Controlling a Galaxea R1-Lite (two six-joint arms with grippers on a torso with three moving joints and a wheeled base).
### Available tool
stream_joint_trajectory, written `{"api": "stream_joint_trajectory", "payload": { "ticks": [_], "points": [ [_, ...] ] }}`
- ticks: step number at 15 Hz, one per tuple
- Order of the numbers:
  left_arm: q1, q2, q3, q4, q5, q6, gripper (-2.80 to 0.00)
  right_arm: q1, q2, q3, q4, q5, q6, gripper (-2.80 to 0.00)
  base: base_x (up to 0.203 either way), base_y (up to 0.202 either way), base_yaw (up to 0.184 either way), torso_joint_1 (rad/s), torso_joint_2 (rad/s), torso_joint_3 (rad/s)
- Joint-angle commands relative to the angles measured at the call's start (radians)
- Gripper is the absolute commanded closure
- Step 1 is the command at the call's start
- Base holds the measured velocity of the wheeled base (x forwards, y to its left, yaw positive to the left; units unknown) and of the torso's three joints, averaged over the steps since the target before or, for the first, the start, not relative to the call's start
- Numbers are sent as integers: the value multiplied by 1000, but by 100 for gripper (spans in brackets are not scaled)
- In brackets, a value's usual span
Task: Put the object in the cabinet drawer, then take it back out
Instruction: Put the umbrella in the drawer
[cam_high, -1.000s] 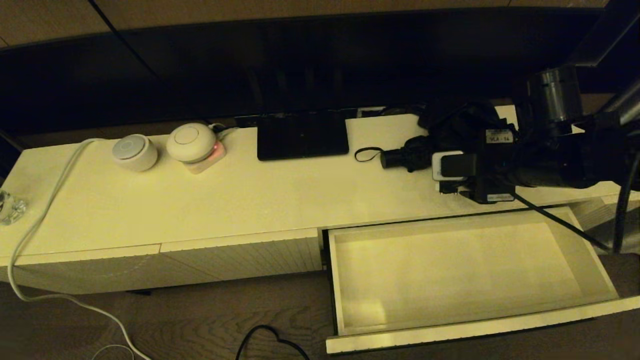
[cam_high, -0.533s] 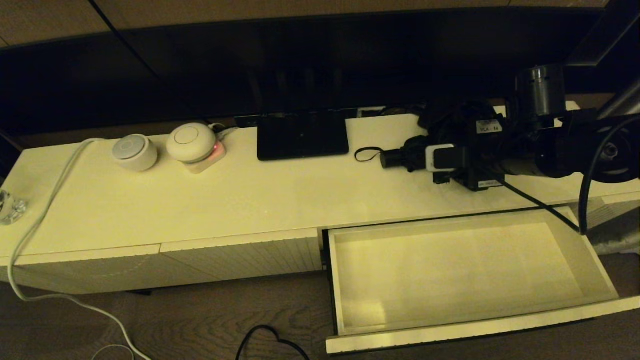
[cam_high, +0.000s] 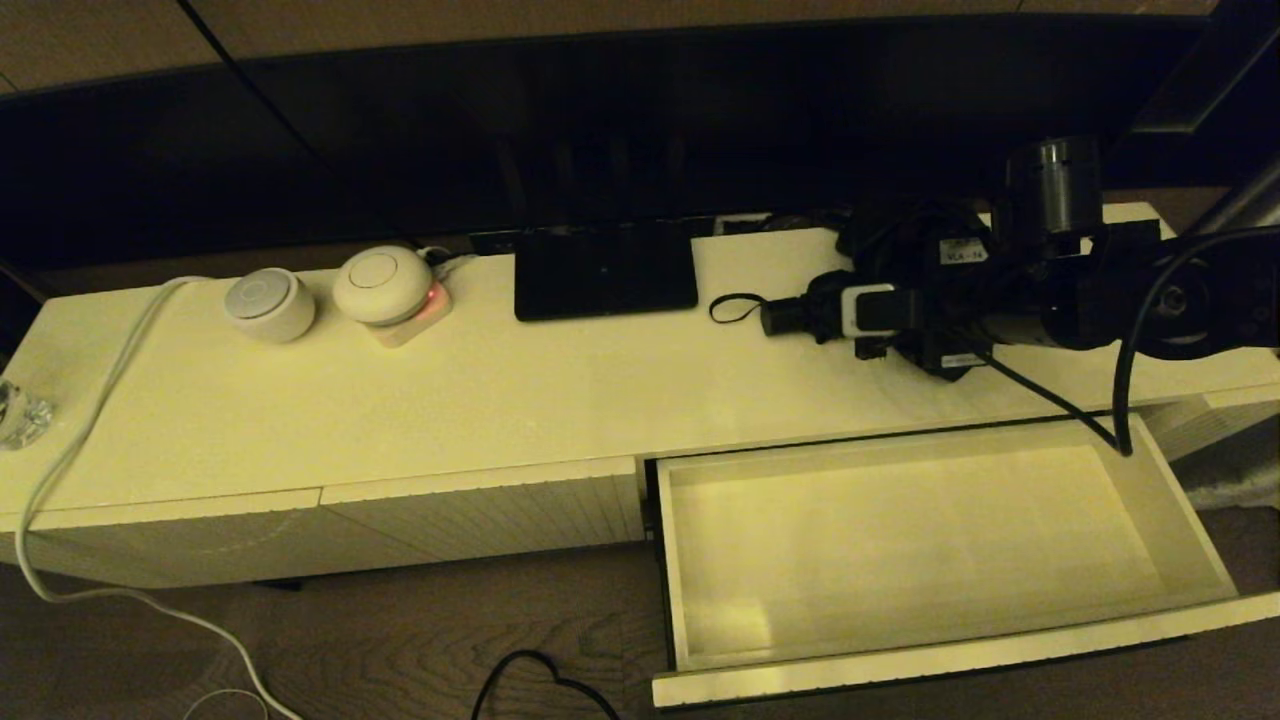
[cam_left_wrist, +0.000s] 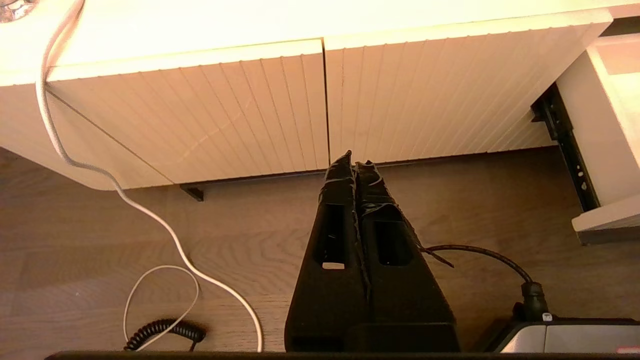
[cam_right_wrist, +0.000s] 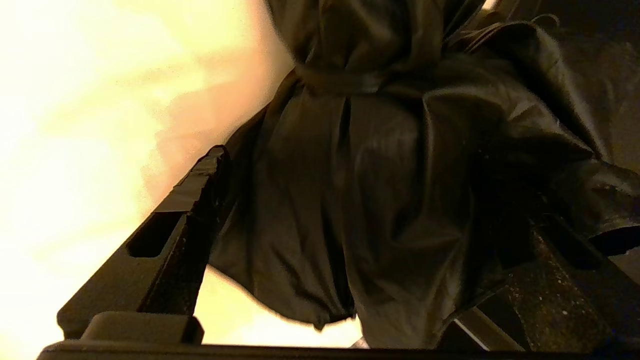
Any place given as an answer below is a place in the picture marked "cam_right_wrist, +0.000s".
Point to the black umbrella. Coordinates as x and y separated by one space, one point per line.
375 175

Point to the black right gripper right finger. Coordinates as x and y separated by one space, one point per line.
575 300

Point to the white TV cabinet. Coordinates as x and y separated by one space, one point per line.
100 100

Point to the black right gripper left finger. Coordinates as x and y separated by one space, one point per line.
165 260

